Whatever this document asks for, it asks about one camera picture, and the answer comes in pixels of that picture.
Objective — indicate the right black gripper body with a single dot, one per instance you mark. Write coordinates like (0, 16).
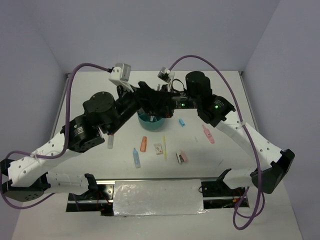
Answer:
(174, 101)

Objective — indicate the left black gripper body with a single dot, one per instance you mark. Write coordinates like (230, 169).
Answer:
(148, 104)

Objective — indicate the pink highlighter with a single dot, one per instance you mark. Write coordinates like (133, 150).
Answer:
(208, 134)

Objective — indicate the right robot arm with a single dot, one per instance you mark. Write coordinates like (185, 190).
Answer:
(272, 163)

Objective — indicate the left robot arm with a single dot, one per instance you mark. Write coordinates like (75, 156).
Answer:
(30, 178)

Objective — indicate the teal round organizer container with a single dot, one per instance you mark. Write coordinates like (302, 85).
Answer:
(144, 120)

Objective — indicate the blue cap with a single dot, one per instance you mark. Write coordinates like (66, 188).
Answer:
(181, 122)

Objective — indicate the yellow pen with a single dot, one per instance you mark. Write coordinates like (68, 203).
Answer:
(164, 147)

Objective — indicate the orange transparent cap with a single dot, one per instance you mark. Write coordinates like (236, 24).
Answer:
(143, 145)

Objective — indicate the white staples box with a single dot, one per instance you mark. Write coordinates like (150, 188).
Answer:
(158, 149)

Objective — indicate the blue highlighter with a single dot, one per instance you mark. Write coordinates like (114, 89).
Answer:
(136, 159)

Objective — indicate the orange capped highlighter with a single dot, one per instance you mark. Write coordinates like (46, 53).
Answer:
(110, 141)

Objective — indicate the pink white stapler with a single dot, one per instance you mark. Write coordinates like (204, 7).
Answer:
(181, 157)

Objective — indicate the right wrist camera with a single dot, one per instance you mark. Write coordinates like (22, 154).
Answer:
(166, 75)

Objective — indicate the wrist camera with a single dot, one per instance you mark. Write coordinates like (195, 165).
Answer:
(166, 75)
(120, 75)

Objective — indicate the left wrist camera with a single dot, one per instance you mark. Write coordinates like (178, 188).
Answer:
(120, 75)

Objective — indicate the foil covered base plate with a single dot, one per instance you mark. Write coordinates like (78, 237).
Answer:
(157, 198)

